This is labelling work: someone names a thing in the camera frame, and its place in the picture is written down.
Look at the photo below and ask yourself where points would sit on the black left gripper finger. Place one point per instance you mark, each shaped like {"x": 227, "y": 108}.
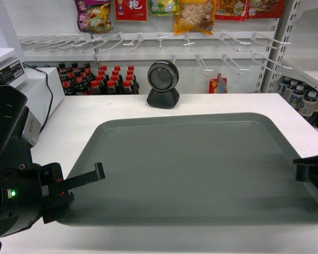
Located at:
{"x": 84, "y": 179}

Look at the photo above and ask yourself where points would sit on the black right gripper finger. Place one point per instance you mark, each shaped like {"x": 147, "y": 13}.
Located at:
{"x": 305, "y": 168}

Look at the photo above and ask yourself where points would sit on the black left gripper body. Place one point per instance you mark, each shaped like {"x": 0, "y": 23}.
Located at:
{"x": 21, "y": 200}

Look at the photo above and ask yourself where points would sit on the grey rectangular serving tray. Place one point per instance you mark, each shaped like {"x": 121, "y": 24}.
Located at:
{"x": 217, "y": 169}

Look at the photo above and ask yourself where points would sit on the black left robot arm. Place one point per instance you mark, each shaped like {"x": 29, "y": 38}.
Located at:
{"x": 14, "y": 152}

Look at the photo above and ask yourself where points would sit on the black round barcode scanner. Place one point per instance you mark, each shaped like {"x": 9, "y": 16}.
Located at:
{"x": 163, "y": 77}

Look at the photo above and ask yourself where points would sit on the red pouch snack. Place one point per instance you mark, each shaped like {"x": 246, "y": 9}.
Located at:
{"x": 218, "y": 85}

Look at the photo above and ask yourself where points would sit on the purple snack bag hanging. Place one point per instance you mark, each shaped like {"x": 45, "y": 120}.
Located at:
{"x": 93, "y": 16}

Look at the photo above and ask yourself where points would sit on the red snack bag hanging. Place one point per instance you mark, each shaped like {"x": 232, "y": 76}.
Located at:
{"x": 131, "y": 10}

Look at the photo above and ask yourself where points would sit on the orange snack bag hanging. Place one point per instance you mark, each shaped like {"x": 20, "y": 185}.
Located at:
{"x": 195, "y": 16}

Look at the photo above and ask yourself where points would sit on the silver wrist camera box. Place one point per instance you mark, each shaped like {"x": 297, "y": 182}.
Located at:
{"x": 30, "y": 127}

